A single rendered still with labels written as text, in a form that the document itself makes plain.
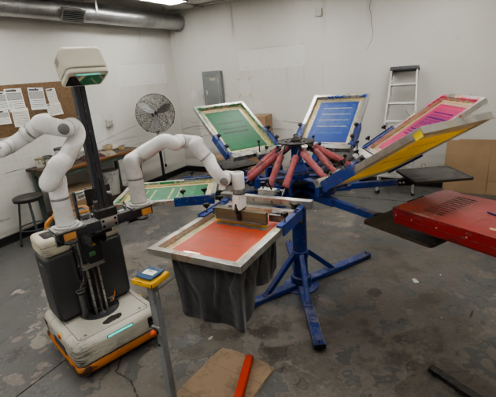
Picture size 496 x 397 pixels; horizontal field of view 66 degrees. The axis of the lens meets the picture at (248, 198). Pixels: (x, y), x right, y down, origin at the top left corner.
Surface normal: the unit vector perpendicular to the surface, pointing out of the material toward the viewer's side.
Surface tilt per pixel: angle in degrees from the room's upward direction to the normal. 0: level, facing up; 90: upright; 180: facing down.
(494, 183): 72
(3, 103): 87
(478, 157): 78
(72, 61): 64
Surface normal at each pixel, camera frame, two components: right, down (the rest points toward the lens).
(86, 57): 0.59, -0.26
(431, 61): -0.48, 0.31
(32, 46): 0.88, 0.09
